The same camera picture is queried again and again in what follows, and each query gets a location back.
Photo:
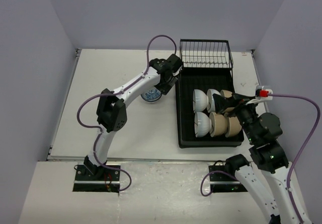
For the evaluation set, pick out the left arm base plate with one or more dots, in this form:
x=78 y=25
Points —
x=105 y=180

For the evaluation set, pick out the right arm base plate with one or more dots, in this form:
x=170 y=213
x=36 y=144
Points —
x=221 y=183

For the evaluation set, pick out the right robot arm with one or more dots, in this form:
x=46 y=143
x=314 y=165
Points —
x=280 y=204

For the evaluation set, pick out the beige bowl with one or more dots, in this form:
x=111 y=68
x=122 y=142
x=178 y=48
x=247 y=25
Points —
x=226 y=95
x=218 y=124
x=233 y=126

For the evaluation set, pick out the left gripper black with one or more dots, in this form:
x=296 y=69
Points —
x=165 y=88

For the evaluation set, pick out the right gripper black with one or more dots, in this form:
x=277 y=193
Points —
x=221 y=103

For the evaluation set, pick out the white bowl blue flowers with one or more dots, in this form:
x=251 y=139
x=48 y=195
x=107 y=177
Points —
x=152 y=92

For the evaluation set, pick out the black wire dish rack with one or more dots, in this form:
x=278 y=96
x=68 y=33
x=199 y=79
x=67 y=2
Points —
x=206 y=53

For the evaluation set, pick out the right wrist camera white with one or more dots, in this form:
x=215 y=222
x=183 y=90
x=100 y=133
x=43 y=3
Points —
x=262 y=94

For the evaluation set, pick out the black drain tray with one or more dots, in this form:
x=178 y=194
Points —
x=191 y=78

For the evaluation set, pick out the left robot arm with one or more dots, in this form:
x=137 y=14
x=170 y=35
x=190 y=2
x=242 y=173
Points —
x=111 y=109

